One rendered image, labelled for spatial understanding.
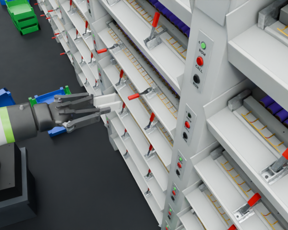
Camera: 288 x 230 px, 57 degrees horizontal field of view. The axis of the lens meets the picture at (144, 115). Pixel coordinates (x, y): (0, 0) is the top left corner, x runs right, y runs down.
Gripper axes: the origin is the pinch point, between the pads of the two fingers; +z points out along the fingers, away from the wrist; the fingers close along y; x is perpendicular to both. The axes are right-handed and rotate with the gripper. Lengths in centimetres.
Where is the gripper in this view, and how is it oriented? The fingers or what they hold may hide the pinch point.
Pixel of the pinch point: (107, 103)
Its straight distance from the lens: 79.1
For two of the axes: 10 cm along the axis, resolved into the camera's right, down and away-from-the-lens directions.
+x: 1.7, -7.0, -6.9
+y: 4.6, 6.7, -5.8
